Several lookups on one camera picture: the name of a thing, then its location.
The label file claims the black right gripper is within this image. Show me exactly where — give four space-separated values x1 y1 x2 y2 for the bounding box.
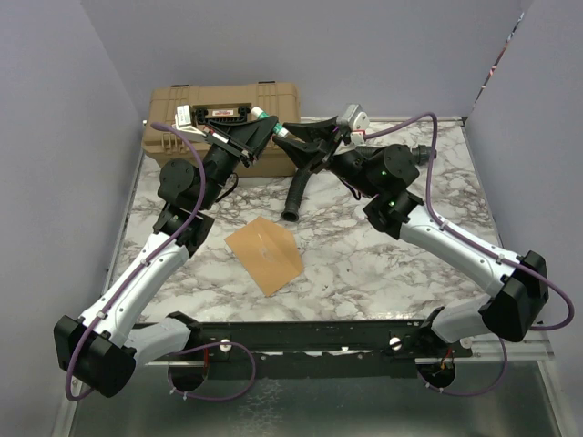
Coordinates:
275 115 381 198

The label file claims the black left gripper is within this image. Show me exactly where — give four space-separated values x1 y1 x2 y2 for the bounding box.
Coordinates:
198 116 279 210

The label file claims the green white glue stick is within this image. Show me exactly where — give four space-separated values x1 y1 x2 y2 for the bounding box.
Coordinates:
251 106 290 138

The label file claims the brown paper envelope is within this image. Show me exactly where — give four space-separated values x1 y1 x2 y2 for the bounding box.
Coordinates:
225 217 304 297

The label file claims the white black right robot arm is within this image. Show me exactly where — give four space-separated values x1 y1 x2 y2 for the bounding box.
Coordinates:
274 118 548 356

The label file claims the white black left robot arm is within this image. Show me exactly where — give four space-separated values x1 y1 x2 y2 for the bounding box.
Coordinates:
54 115 279 401

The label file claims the tan plastic tool case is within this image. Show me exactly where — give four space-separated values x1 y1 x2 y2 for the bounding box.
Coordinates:
140 82 302 178

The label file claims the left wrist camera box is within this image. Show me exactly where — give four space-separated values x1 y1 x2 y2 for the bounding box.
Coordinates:
173 105 201 135

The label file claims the black corrugated hose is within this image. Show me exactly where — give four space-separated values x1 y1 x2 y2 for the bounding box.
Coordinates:
280 144 434 223

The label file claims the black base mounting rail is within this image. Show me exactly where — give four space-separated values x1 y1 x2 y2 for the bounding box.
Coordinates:
156 320 472 380

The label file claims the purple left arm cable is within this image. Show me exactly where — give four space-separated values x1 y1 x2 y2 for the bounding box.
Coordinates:
64 121 257 401

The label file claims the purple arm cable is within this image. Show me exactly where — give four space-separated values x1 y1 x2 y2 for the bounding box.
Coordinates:
64 121 257 401
363 111 575 398

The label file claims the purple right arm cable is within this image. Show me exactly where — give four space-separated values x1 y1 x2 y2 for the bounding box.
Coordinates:
363 111 575 398

